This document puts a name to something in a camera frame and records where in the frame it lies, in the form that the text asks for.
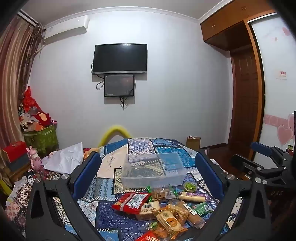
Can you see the round biscuit packet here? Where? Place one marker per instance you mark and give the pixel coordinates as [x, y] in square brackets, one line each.
[170, 222]

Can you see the striped brown curtain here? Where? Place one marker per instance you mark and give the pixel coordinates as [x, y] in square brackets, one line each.
[16, 69]

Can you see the wooden overhead cabinet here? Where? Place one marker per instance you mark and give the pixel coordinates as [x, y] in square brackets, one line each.
[226, 25]

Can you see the brown bar packet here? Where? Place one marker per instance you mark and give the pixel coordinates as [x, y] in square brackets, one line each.
[196, 221]

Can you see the green jelly cup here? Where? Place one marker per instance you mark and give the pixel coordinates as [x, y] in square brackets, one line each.
[190, 186]

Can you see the white pillow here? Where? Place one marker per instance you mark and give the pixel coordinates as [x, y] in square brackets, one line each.
[63, 158]

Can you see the pink plush toy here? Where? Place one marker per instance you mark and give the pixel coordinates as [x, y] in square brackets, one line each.
[34, 158]

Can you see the clear plastic container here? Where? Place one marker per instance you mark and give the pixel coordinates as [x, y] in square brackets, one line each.
[152, 173]

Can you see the clear nut packet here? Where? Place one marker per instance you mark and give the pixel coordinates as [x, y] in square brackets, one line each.
[180, 209]

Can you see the black wall television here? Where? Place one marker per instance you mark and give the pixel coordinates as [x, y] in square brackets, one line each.
[119, 59]

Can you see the small cardboard box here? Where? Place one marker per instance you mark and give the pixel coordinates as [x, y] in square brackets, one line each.
[193, 143]

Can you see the brown wooden door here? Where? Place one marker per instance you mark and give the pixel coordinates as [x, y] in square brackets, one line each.
[244, 102]

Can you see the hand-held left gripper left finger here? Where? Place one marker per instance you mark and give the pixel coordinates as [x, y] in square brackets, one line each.
[89, 171]

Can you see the white air conditioner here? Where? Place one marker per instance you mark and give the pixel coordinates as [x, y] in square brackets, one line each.
[67, 29]

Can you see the pink heart sticker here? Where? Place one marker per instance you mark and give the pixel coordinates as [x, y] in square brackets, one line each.
[285, 134]

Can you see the green bag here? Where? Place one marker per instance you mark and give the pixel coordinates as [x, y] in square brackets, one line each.
[41, 141]

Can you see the tan barcode snack packet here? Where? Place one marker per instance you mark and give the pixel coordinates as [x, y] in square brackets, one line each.
[148, 209]

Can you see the pile of red clutter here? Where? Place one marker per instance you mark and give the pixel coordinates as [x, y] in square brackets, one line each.
[34, 113]

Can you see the white stick snack packet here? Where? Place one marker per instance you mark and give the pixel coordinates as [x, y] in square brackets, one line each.
[192, 197]

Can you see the green snack sachet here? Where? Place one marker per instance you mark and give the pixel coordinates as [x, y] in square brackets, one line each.
[202, 208]

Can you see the large red beige packet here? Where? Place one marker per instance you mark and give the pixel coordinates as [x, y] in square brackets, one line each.
[148, 237]

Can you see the orange noodle ball packet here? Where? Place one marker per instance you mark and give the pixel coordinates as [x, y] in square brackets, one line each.
[158, 231]

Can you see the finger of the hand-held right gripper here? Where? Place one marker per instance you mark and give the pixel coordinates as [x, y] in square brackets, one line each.
[261, 148]
[245, 163]

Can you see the red gift box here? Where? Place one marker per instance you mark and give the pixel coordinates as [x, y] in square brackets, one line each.
[15, 150]

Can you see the small black wall monitor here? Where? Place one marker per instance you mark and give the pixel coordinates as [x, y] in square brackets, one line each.
[119, 85]

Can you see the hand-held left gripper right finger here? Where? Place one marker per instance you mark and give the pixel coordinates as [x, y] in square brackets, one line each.
[208, 171]

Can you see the clear chips packet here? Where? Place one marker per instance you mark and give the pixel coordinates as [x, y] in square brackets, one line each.
[161, 194]

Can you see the white sliding wardrobe door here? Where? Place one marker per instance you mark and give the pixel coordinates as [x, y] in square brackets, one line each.
[275, 97]

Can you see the white paper notice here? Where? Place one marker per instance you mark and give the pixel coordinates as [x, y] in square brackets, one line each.
[280, 74]

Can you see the red snack packet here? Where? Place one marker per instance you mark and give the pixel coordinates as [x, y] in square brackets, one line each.
[130, 202]

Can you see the grey box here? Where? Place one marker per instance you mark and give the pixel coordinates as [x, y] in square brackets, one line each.
[19, 163]

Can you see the yellow foam tube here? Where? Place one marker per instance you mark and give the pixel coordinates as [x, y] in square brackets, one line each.
[114, 130]

